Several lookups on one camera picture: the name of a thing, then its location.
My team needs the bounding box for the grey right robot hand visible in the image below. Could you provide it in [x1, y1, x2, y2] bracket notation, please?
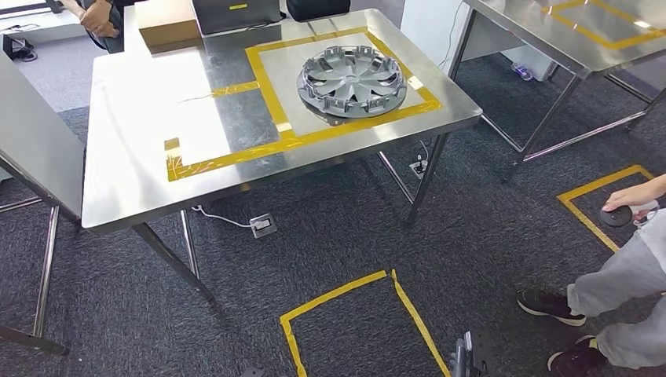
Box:
[449, 332, 470, 377]

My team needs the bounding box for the grey plastic wheel cover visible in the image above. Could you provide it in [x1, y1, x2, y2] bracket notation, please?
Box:
[296, 44, 408, 119]

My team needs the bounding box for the yellow workbench tape outline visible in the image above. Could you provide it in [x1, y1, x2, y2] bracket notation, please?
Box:
[163, 26, 443, 183]

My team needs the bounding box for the steel workbench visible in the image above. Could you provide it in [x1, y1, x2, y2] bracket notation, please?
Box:
[463, 0, 666, 183]
[81, 7, 484, 308]

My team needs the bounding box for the person's foot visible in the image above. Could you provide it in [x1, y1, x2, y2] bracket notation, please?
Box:
[547, 334, 609, 377]
[516, 288, 588, 328]

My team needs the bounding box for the yellow floor tape square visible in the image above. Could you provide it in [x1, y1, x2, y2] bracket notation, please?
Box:
[279, 269, 452, 377]

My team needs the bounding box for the person's leg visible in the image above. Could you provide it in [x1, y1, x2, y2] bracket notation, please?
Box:
[567, 229, 666, 318]
[595, 312, 666, 371]

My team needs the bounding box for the black round disc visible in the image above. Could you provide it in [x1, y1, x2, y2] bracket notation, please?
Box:
[599, 205, 635, 229]

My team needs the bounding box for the person's hand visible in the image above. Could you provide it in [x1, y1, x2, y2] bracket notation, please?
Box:
[601, 181, 657, 214]

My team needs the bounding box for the white cabinet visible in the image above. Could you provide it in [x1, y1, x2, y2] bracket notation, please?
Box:
[399, 0, 558, 82]

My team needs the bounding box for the black device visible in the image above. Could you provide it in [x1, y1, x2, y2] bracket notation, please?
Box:
[286, 0, 351, 23]

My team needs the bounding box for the grey laptop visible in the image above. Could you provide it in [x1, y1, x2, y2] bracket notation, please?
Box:
[191, 0, 286, 36]

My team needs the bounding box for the flat cardboard box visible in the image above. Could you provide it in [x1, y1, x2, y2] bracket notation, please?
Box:
[145, 38, 205, 55]

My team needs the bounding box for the grey table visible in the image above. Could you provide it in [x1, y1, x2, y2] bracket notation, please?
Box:
[0, 52, 87, 357]

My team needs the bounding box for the person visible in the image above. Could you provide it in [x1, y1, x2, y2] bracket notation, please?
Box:
[60, 0, 137, 55]

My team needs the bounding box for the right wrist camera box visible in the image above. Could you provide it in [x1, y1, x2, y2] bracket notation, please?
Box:
[464, 331, 489, 377]

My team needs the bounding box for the white socket cable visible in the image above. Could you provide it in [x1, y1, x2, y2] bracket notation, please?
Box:
[191, 204, 254, 229]

